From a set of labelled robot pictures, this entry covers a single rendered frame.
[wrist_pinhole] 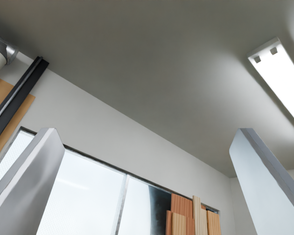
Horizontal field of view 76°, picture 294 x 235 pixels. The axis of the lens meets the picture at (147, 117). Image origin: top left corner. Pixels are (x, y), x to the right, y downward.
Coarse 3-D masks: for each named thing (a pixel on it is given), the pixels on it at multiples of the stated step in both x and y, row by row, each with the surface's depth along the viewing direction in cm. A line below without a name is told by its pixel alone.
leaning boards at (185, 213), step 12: (180, 204) 199; (192, 204) 211; (168, 216) 179; (180, 216) 185; (192, 216) 204; (204, 216) 215; (216, 216) 224; (168, 228) 173; (180, 228) 178; (192, 228) 194; (204, 228) 207; (216, 228) 215
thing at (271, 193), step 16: (240, 128) 10; (240, 144) 10; (256, 144) 9; (240, 160) 10; (256, 160) 9; (272, 160) 8; (240, 176) 10; (256, 176) 9; (272, 176) 8; (288, 176) 7; (256, 192) 9; (272, 192) 8; (288, 192) 7; (256, 208) 9; (272, 208) 8; (288, 208) 7; (256, 224) 9; (272, 224) 8; (288, 224) 7
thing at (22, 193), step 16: (48, 128) 10; (32, 144) 9; (48, 144) 10; (16, 160) 8; (32, 160) 8; (48, 160) 10; (16, 176) 7; (32, 176) 8; (48, 176) 10; (0, 192) 7; (16, 192) 7; (32, 192) 8; (48, 192) 10; (0, 208) 6; (16, 208) 7; (32, 208) 8; (0, 224) 6; (16, 224) 7; (32, 224) 8
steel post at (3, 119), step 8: (32, 64) 145; (40, 64) 149; (48, 64) 154; (32, 72) 143; (40, 72) 147; (24, 80) 135; (32, 80) 141; (16, 88) 131; (24, 88) 135; (32, 88) 143; (8, 96) 126; (16, 96) 130; (24, 96) 133; (0, 104) 122; (8, 104) 125; (16, 104) 128; (0, 112) 118; (8, 112) 123; (0, 120) 119; (8, 120) 121; (0, 128) 117
